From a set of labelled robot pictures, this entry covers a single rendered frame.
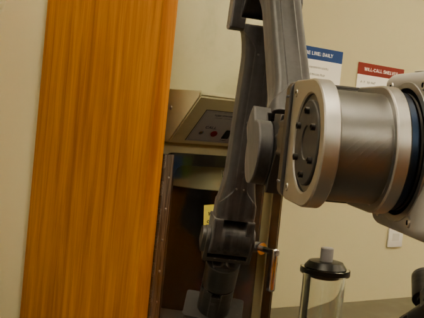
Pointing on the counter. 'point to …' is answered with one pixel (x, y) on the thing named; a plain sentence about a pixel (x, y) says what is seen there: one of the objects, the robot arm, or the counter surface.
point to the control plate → (219, 123)
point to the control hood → (192, 112)
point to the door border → (161, 236)
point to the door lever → (270, 265)
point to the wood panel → (98, 158)
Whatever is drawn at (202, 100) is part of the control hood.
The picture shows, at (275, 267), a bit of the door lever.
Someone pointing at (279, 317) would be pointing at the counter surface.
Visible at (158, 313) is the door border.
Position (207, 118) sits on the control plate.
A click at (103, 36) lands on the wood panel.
